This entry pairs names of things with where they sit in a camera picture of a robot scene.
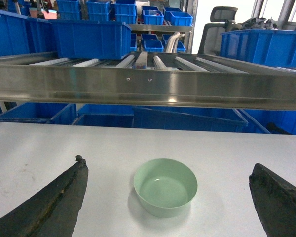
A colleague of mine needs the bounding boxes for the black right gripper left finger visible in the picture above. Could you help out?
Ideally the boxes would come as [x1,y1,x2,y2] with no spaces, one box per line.
[0,155,88,237]

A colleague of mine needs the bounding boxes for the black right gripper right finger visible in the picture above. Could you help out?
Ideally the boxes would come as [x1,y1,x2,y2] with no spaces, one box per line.
[249,163,296,237]

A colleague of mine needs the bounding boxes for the green bowl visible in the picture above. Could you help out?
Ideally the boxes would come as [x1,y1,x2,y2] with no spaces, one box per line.
[133,158,198,218]

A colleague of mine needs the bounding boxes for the blue bin under shelf right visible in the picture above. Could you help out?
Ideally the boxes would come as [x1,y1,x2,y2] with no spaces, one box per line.
[239,109,296,135]

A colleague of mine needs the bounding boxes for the blue bin under shelf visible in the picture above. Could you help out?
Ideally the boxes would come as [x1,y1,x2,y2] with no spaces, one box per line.
[0,102,77,125]
[74,104,249,132]
[239,109,296,135]

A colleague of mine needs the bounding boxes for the blue bin under shelf left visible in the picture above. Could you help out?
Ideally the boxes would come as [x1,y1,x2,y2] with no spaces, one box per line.
[0,102,77,125]

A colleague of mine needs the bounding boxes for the blue bin under shelf middle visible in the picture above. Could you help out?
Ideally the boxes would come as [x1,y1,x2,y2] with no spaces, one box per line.
[74,104,249,132]

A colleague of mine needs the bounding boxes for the blue bin right on shelf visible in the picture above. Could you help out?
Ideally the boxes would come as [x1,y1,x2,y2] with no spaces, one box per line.
[220,29,296,68]

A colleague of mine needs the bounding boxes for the stainless steel shelf rack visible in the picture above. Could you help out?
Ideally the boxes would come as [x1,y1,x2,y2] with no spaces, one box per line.
[0,52,296,110]

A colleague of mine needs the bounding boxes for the large blue bin on shelf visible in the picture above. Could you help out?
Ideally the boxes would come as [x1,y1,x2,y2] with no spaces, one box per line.
[50,19,132,60]

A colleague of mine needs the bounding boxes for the blue bin left on shelf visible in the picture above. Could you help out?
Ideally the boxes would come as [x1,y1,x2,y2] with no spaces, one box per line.
[0,10,57,57]

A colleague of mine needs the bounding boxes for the black office chair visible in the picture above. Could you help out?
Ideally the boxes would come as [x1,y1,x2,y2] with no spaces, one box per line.
[198,6,238,55]

